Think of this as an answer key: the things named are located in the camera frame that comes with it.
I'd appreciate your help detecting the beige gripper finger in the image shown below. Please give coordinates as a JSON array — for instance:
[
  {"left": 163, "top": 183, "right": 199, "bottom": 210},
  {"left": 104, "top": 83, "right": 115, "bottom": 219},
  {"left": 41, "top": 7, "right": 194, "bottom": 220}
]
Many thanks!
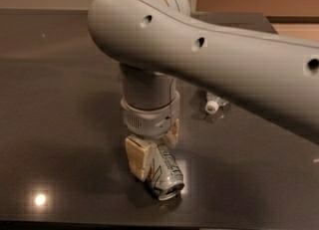
[
  {"left": 125, "top": 134, "right": 157, "bottom": 181},
  {"left": 162, "top": 119, "right": 179, "bottom": 148}
]

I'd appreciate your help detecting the white green 7up can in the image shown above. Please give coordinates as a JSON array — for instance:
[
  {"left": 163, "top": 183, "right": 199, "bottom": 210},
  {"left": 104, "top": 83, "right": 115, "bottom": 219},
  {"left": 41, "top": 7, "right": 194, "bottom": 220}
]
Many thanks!
[{"left": 147, "top": 143, "right": 184, "bottom": 201}]

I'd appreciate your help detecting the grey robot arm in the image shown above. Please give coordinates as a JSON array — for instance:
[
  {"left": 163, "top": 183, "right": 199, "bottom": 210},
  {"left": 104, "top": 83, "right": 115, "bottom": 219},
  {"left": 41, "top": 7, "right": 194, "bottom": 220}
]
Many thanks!
[{"left": 88, "top": 0, "right": 319, "bottom": 142}]

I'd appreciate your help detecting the clear plastic water bottle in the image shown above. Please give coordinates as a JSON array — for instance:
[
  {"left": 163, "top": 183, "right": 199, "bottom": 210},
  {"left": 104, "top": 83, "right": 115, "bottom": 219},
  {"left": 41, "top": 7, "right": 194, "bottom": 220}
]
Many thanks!
[{"left": 205, "top": 93, "right": 228, "bottom": 115}]

